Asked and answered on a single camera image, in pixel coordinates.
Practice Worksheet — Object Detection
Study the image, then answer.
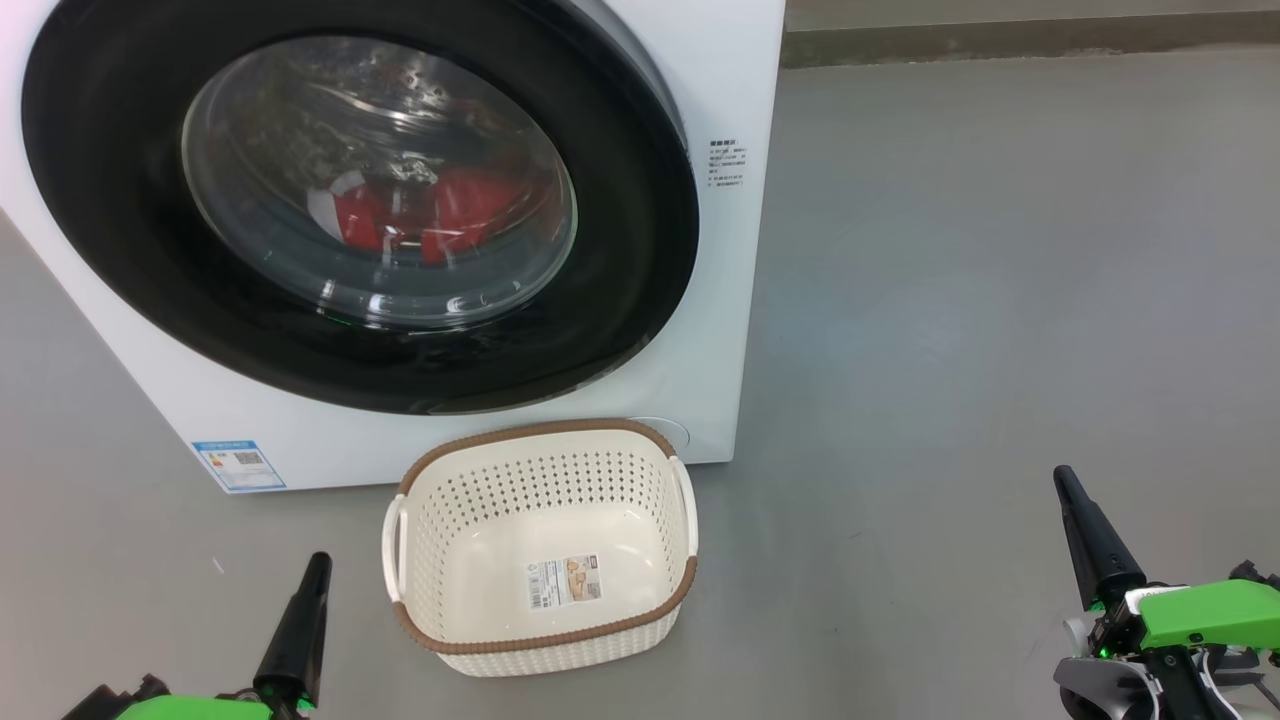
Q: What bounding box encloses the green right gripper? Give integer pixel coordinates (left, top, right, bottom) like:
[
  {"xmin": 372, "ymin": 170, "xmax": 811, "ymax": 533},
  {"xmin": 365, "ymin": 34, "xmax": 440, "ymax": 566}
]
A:
[{"xmin": 1052, "ymin": 465, "xmax": 1280, "ymax": 720}]

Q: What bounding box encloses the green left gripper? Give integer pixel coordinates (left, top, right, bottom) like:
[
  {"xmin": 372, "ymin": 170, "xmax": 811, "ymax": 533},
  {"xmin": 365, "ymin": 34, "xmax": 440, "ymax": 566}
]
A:
[{"xmin": 115, "ymin": 552, "xmax": 333, "ymax": 720}]

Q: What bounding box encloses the red and white garment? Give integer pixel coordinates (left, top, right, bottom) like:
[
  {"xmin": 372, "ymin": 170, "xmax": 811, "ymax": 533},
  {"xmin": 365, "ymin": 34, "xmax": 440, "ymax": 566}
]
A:
[{"xmin": 305, "ymin": 165, "xmax": 561, "ymax": 266}]

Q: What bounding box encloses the black round glass washer door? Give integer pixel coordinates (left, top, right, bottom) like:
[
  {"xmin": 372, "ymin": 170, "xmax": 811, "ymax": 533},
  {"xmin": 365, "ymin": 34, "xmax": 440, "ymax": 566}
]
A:
[{"xmin": 20, "ymin": 0, "xmax": 701, "ymax": 416}]

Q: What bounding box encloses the printed product label sticker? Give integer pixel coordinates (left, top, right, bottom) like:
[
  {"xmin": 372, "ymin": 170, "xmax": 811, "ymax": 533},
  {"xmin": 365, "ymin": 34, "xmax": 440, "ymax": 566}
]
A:
[{"xmin": 527, "ymin": 556, "xmax": 605, "ymax": 611}]

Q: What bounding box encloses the cream laundry basket brown rim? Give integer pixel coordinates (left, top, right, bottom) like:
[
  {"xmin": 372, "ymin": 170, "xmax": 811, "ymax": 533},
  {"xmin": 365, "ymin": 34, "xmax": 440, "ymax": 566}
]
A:
[{"xmin": 381, "ymin": 418, "xmax": 700, "ymax": 679}]

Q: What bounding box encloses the white front-load washing machine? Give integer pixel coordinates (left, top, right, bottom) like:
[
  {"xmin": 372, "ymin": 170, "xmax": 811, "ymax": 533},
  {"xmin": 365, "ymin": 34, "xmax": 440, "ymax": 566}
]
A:
[{"xmin": 0, "ymin": 0, "xmax": 787, "ymax": 495}]

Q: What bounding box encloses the stainless steel washing machine drum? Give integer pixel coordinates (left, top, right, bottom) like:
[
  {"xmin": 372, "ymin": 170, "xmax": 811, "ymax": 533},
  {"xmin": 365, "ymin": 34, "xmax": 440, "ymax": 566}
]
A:
[{"xmin": 182, "ymin": 37, "xmax": 578, "ymax": 331}]

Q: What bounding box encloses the round white filter cover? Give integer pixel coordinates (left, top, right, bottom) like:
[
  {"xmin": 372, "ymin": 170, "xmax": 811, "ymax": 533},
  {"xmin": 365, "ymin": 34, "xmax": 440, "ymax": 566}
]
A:
[{"xmin": 625, "ymin": 417, "xmax": 691, "ymax": 456}]

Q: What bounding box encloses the small printed text label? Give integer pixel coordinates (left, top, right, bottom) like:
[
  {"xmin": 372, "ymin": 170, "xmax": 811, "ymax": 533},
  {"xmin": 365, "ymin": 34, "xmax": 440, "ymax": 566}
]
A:
[{"xmin": 708, "ymin": 140, "xmax": 749, "ymax": 191}]

